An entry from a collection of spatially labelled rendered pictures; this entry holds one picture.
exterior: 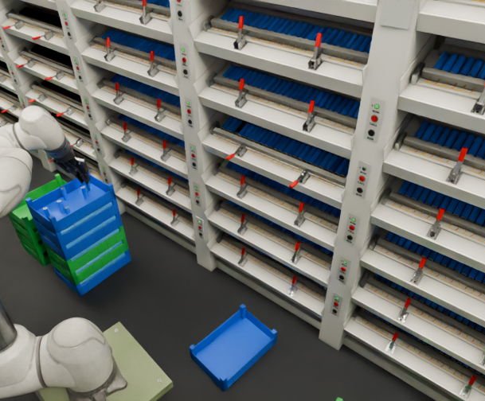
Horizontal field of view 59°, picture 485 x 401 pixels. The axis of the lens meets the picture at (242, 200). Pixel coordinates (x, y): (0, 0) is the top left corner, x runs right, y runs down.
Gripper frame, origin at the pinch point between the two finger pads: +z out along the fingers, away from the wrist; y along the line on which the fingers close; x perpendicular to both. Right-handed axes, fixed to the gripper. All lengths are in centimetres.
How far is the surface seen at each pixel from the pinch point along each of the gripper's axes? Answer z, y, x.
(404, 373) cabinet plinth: 33, 135, -54
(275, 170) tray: -19, 80, 0
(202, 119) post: -19, 50, 19
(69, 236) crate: 14.1, -4.8, -21.6
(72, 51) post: -14, -17, 55
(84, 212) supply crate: 10.9, -0.1, -11.1
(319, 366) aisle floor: 37, 103, -56
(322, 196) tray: -21, 96, -10
